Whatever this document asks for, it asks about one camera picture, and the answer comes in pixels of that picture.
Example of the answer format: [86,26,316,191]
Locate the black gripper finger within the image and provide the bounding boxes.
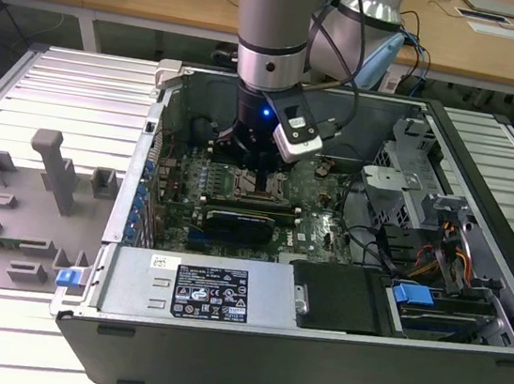
[265,154,290,181]
[209,118,277,191]

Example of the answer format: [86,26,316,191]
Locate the metal socket cover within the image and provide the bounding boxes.
[232,167,290,207]

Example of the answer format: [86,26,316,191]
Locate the CPU socket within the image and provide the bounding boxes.
[230,166,291,207]

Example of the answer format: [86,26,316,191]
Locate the black cylindrical component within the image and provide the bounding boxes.
[188,115,221,150]

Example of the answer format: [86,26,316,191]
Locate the black RAM stick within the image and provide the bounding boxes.
[196,195,304,230]

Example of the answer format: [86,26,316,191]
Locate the black graphics card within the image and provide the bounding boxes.
[202,207,279,248]

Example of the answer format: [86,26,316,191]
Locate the green motherboard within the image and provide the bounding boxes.
[145,134,372,277]

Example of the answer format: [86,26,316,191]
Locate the grey case latch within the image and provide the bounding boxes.
[152,57,195,95]

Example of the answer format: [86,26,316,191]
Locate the grey metal drive cage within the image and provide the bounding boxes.
[353,111,486,240]

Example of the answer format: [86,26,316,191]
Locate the pale blue teach pendant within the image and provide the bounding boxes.
[353,25,410,95]

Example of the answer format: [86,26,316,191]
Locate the wooden desk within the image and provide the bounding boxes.
[0,0,514,109]

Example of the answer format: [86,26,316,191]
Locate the black plastic bay shroud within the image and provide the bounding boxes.
[283,257,400,341]

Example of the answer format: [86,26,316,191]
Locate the grey power supply unit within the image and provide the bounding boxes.
[97,241,315,339]

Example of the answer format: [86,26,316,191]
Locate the blue disk carrier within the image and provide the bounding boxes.
[389,280,438,316]

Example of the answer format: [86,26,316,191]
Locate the black open PC case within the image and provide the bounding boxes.
[40,48,514,384]

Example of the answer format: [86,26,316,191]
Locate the small blue carrier tab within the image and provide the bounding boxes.
[55,267,89,292]

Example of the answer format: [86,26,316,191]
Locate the grey parts rack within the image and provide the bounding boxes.
[0,122,129,307]

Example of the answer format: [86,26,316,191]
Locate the white paper sheet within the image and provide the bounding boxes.
[463,19,514,43]

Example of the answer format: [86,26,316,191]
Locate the grey laptop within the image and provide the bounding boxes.
[459,0,514,20]

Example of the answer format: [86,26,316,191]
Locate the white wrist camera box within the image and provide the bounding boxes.
[256,88,332,168]

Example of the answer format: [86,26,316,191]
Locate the black camera cable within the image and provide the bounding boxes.
[292,0,374,143]

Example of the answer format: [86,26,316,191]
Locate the black wire bundle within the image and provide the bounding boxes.
[331,174,407,273]

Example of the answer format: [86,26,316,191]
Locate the blue cable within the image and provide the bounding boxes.
[396,28,436,98]

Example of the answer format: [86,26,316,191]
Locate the orange and yellow wires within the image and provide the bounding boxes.
[408,216,479,285]

